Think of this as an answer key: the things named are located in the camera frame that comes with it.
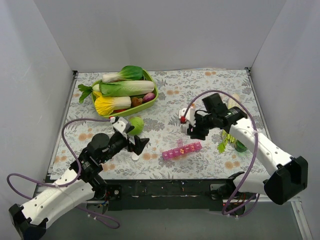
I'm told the pink weekly pill organizer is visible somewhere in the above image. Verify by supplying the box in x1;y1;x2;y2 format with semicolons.
162;139;202;161

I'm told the white pill bottle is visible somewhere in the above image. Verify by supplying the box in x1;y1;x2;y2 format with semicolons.
180;124;189;134

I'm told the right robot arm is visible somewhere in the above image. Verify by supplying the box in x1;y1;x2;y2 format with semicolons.
179;90;308;205

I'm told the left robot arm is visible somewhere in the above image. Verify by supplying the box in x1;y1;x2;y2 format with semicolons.
9;133;149;240

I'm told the green round cabbage toy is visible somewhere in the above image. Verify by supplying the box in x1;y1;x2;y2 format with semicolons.
128;116;145;136

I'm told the celery stalk toy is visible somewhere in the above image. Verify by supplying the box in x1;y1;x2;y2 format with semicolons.
217;98;240;154

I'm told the floral table mat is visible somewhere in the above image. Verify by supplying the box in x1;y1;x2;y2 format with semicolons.
49;69;272;181

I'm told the green plastic basket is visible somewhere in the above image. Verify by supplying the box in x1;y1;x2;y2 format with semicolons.
90;69;159;118

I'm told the red pepper toy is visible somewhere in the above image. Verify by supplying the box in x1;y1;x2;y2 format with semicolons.
113;109;127;113

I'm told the green glass bottle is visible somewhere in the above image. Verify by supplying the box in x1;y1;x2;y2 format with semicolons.
234;140;248;153

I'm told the yellow cabbage toy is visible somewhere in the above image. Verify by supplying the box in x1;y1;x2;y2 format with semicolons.
94;96;131;116

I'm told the purple onion toy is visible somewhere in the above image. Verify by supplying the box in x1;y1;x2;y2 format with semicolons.
142;92;156;103

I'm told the napa cabbage toy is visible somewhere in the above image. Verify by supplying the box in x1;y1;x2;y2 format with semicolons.
99;80;155;97

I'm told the white radish with leaves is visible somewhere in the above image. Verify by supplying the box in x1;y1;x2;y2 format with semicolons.
77;84;100;104

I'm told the bok choy toy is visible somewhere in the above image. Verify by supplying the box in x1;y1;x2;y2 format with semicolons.
102;65;143;83

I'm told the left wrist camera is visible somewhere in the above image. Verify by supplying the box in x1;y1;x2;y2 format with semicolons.
109;116;135;138

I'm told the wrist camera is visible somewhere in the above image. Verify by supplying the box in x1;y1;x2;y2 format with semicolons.
109;116;135;138
178;104;196;128

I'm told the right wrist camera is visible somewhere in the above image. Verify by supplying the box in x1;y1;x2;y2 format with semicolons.
178;104;196;128

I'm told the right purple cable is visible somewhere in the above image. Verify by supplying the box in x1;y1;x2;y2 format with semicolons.
182;89;261;216

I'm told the purple cable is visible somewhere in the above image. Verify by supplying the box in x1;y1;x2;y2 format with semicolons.
182;89;261;216
6;117;121;230

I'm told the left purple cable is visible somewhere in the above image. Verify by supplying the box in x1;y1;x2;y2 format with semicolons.
6;117;121;230

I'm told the black base frame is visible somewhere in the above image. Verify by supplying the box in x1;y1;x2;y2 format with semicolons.
43;174;266;216

